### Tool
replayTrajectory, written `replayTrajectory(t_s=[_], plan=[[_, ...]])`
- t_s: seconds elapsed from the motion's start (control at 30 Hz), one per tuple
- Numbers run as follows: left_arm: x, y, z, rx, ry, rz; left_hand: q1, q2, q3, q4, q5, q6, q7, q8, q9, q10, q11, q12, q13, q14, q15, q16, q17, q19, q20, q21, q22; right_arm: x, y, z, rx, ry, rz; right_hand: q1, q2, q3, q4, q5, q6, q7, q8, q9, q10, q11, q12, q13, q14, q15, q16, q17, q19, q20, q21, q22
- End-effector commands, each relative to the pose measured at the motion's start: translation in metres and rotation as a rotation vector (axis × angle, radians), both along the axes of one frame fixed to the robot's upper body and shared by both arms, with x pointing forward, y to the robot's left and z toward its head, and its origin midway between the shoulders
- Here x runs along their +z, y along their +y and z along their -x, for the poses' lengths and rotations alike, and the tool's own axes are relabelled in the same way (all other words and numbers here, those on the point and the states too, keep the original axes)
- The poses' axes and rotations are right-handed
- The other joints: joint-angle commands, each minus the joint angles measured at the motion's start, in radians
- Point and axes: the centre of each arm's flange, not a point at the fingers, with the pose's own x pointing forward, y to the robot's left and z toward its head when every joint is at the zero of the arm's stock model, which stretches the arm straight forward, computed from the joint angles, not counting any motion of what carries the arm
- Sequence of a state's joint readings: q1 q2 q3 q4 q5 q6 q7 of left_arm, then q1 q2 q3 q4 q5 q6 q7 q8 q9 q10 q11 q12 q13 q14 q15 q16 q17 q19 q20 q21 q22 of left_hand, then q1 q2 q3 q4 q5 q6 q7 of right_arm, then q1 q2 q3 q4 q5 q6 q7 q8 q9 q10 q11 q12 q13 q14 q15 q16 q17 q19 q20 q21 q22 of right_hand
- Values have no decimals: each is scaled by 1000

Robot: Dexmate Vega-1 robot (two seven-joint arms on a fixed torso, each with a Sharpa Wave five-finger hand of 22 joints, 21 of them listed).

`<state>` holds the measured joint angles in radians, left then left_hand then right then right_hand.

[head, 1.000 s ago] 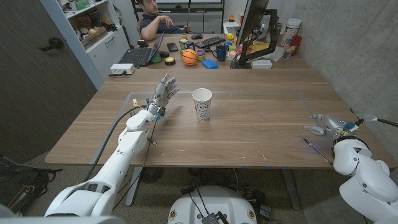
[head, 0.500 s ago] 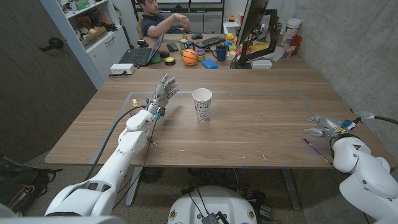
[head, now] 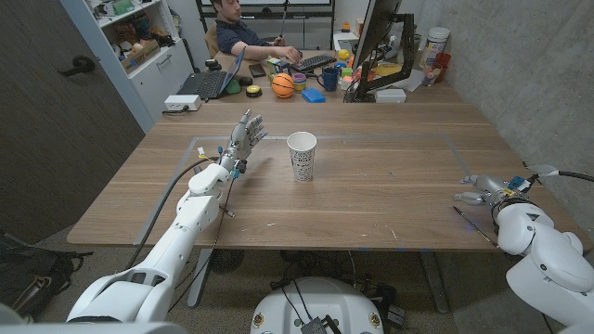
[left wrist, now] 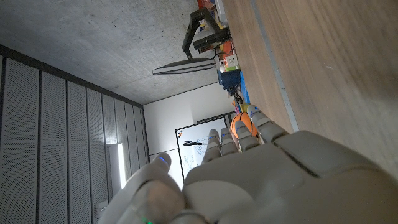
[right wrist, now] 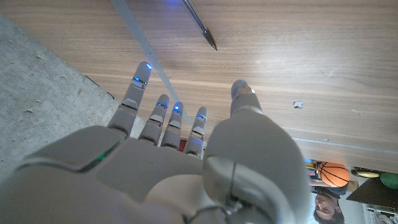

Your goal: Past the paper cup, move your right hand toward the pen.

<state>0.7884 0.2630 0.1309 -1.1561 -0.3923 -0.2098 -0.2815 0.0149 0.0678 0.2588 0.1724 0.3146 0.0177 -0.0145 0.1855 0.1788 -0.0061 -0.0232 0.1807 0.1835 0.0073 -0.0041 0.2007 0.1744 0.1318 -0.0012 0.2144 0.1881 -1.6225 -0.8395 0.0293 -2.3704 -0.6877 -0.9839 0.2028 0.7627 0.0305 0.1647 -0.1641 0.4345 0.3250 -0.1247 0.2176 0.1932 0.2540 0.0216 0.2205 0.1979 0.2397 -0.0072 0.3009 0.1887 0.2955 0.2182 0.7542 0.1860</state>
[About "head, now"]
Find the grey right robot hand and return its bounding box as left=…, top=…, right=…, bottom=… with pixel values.
left=452, top=173, right=533, bottom=211

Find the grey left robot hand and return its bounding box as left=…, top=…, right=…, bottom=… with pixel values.
left=217, top=109, right=269, bottom=180

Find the black reacher grabber stick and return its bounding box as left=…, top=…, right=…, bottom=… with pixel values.
left=278, top=0, right=290, bottom=39

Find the thin dark pen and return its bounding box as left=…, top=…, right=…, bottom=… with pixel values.
left=452, top=205, right=498, bottom=249

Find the printed white paper cup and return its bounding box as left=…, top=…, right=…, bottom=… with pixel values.
left=286, top=131, right=318, bottom=183

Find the red plastic cup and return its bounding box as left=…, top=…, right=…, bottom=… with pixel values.
left=433, top=51, right=452, bottom=84

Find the open black laptop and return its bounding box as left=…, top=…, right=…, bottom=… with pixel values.
left=176, top=45, right=247, bottom=100

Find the small orange basketball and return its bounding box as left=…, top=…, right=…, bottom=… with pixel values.
left=271, top=72, right=296, bottom=99

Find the white power outlet box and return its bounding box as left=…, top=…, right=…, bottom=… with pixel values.
left=163, top=94, right=203, bottom=112

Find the colourful printed box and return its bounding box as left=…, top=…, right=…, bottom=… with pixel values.
left=266, top=57, right=292, bottom=83

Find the flat blue box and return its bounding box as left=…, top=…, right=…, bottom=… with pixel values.
left=301, top=87, right=327, bottom=104

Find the tan chair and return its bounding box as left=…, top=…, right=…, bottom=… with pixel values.
left=203, top=25, right=220, bottom=59

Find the white shelf cabinet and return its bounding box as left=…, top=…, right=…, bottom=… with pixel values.
left=59, top=0, right=195, bottom=134

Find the person in dark polo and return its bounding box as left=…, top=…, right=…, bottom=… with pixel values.
left=209, top=0, right=303, bottom=64

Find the dark blue mug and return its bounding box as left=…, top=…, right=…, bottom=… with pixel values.
left=316, top=66, right=341, bottom=93

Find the black keyboard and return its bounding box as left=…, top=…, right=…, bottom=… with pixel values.
left=296, top=53, right=337, bottom=73

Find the grey table leg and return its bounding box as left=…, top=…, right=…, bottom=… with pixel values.
left=420, top=250, right=450, bottom=315
left=187, top=249, right=213, bottom=309

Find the round black floor fan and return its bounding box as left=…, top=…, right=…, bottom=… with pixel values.
left=208, top=249, right=246, bottom=275

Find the cardboard box on shelf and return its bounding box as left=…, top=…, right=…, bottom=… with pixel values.
left=119, top=39, right=161, bottom=74

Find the flat white box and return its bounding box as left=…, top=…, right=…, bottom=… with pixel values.
left=374, top=88, right=407, bottom=104

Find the white canister with label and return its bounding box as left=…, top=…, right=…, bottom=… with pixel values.
left=420, top=26, right=451, bottom=66

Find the yellow plate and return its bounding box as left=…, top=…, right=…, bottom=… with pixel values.
left=373, top=62, right=403, bottom=78

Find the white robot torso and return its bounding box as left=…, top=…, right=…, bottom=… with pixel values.
left=250, top=276, right=385, bottom=334

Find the black computer monitor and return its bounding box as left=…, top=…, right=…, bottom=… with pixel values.
left=351, top=0, right=403, bottom=73

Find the black backpack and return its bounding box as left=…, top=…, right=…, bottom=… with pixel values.
left=0, top=231, right=94, bottom=321

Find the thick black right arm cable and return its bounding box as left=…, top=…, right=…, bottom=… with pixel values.
left=523, top=162, right=594, bottom=183

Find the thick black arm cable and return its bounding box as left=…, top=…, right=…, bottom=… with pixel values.
left=124, top=157, right=219, bottom=270
left=523, top=162, right=594, bottom=183

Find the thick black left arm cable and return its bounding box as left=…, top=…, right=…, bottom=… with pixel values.
left=124, top=157, right=219, bottom=270

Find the black door handle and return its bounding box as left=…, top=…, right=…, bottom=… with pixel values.
left=58, top=55, right=97, bottom=78

